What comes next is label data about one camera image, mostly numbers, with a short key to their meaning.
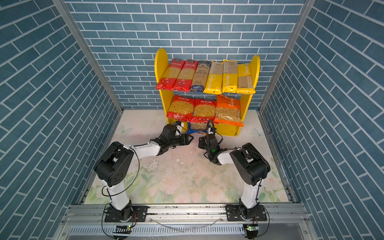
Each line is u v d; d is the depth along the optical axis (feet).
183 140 2.72
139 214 2.38
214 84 2.43
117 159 1.63
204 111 3.15
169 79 2.53
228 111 3.15
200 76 2.58
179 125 2.82
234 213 2.42
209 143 2.42
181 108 3.16
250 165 1.66
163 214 2.47
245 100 2.62
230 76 2.56
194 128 3.32
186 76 2.58
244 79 2.49
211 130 2.92
